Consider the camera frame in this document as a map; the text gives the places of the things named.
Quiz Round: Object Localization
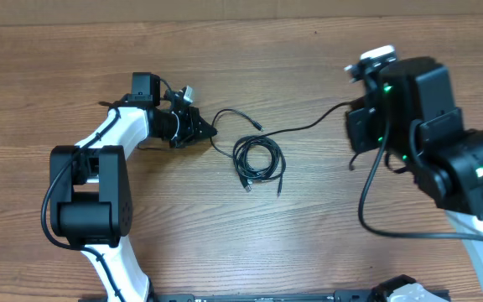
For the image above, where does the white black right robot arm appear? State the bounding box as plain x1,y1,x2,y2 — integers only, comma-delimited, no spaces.
345,54,483,291

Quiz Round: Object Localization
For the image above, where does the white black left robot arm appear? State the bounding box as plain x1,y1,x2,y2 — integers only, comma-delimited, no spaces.
41,72,217,301

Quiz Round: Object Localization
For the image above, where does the black right camera cable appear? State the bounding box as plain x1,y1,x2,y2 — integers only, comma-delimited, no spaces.
348,121,483,251

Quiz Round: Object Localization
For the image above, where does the black camera cable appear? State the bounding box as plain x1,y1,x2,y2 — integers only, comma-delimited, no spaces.
348,121,483,251
40,77,180,302

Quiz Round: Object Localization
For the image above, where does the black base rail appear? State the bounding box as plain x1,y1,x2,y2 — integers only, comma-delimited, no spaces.
147,289,391,302

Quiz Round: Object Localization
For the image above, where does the black left camera cable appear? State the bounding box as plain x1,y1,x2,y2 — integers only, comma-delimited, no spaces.
40,77,180,302

